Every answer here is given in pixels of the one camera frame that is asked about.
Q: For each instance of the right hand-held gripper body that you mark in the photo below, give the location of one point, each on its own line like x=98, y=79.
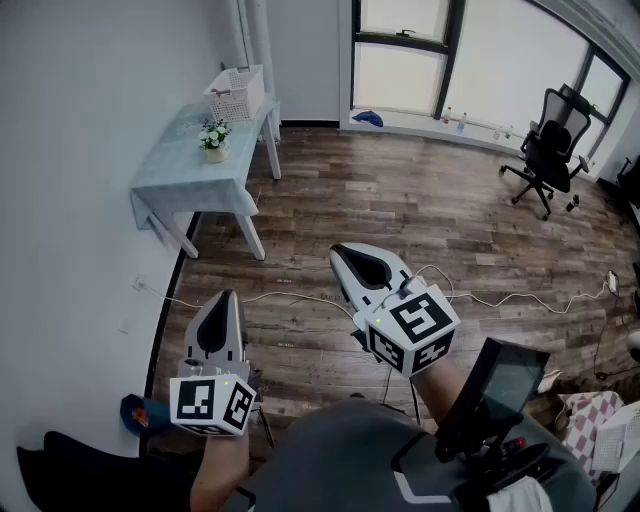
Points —
x=415, y=325

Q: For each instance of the black chest-mounted screen device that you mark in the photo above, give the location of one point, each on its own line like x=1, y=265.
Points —
x=492, y=395

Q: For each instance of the black framed window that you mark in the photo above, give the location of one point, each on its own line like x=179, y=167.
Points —
x=430, y=47

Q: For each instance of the person's left forearm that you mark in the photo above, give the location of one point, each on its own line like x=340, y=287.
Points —
x=220, y=470

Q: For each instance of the white table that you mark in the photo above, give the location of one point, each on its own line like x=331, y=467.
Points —
x=250, y=235

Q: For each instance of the small black bottle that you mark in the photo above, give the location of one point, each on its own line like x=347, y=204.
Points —
x=573, y=202

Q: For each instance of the checkered pink white cloth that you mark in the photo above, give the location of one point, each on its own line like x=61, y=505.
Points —
x=590, y=425

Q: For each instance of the white wall pipes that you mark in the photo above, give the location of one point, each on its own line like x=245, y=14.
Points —
x=257, y=45

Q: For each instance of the potted white flowers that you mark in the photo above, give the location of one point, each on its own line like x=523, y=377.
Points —
x=215, y=140

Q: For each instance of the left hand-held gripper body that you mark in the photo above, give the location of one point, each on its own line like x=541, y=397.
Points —
x=215, y=405

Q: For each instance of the white plastic laundry basket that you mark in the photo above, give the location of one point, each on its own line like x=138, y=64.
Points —
x=235, y=97

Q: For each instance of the blue cloth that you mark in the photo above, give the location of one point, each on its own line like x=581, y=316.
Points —
x=369, y=118

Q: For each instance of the pale green floral tablecloth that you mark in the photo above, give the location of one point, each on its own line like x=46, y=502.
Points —
x=195, y=170

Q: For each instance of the person's right forearm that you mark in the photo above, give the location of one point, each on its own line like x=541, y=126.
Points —
x=442, y=390

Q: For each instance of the white perforated plastic basket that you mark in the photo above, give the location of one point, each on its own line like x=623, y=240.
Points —
x=620, y=440

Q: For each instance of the black mesh office chair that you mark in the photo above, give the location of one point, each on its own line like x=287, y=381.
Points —
x=550, y=150

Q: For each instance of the white power strip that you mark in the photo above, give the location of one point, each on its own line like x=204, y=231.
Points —
x=613, y=281

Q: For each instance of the person's grey shirt torso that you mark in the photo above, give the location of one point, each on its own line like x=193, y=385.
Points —
x=340, y=460

